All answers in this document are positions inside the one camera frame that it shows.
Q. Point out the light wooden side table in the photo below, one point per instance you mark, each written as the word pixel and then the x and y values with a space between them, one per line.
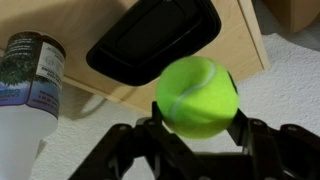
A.
pixel 83 36

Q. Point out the black plastic tray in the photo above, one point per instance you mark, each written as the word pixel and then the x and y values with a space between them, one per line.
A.
pixel 153 40

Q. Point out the yellow-green tennis ball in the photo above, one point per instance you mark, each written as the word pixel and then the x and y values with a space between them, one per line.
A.
pixel 196 96

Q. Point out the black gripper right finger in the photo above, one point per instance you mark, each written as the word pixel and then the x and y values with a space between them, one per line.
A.
pixel 276 150

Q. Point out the white spray bottle red trigger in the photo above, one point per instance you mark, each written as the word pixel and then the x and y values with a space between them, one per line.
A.
pixel 26 100

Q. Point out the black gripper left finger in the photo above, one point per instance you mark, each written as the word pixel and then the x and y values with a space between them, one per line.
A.
pixel 146 143

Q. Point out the brown cardboard box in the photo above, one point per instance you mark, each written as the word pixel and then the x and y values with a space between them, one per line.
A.
pixel 293 13

